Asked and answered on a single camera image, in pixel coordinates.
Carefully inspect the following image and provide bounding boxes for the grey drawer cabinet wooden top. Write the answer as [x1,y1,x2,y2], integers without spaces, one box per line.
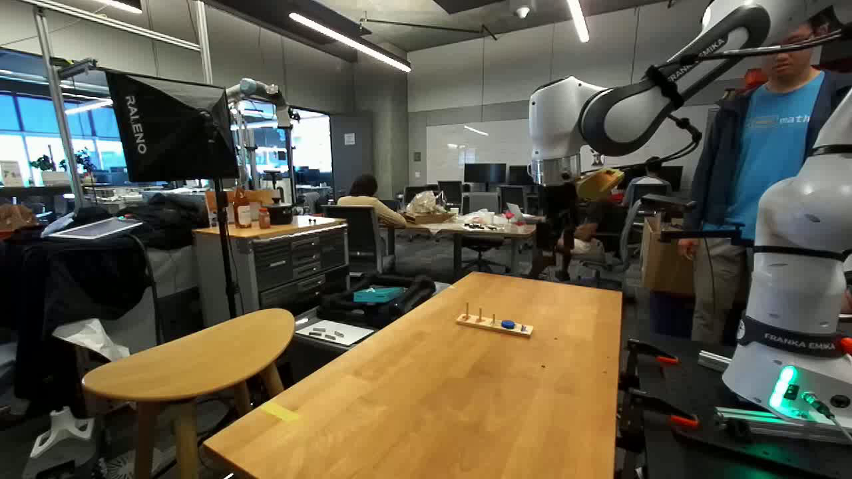
[191,212,352,323]

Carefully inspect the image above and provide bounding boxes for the black draped clothing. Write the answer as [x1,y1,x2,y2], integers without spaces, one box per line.
[0,232,153,411]

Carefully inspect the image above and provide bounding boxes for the black clamp red handle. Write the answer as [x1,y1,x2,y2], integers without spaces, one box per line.
[623,339,681,373]
[619,387,702,438]

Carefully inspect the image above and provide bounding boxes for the person in blue shirt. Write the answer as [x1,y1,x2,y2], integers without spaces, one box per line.
[686,20,852,351]

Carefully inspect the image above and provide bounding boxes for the yellow wrist attachment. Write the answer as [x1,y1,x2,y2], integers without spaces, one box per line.
[575,166,626,208]

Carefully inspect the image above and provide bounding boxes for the seated person in beige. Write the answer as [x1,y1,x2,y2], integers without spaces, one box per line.
[334,172,409,232]

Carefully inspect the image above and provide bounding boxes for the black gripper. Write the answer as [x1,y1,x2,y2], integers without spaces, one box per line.
[537,177,583,254]

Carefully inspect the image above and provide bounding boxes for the wooden work table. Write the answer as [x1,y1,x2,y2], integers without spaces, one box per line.
[388,218,539,274]

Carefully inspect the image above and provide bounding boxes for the black backpack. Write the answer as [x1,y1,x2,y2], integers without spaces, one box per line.
[140,194,209,252]

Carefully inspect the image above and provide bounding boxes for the white crumpled cloth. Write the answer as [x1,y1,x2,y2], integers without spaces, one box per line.
[50,315,133,361]

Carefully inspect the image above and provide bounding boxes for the white crumpled packaging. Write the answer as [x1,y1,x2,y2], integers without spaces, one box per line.
[461,208,521,237]

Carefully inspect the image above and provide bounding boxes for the white wall board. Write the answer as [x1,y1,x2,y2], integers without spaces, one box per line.
[422,116,534,186]

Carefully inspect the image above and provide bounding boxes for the grey tray on floor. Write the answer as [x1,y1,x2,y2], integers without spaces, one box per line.
[290,315,376,354]

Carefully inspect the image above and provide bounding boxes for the black office chair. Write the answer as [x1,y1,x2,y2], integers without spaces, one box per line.
[318,205,385,272]

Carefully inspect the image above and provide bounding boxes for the black softbox light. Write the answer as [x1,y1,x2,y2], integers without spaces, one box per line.
[104,67,241,182]

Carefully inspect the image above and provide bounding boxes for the orange items on cabinet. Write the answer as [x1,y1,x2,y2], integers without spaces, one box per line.
[229,186,274,232]

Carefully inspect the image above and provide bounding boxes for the black bag with teal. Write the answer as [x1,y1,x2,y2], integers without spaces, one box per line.
[317,272,438,329]

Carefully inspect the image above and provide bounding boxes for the grey flat board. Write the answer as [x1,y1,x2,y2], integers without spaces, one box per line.
[42,212,143,245]

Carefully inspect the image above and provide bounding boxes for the black light stand pole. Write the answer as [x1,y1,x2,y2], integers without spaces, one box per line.
[209,176,241,322]

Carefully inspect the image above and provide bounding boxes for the white bag pile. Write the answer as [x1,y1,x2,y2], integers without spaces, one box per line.
[402,189,457,225]

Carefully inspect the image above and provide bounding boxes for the round wooden stool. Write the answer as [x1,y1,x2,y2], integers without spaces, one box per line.
[80,305,297,479]

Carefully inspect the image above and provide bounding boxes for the brown cardboard box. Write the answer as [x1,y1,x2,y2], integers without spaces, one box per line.
[639,218,697,297]

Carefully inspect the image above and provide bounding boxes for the short ceiling strip light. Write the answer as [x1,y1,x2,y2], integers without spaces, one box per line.
[563,0,591,44]

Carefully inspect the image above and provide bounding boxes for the silver metal pole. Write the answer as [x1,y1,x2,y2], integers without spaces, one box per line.
[31,5,87,209]

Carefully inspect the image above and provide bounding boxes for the long ceiling strip light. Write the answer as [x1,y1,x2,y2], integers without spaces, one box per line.
[286,7,413,75]

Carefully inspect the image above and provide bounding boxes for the wooden peg stand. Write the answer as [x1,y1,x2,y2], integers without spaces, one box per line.
[454,300,537,339]

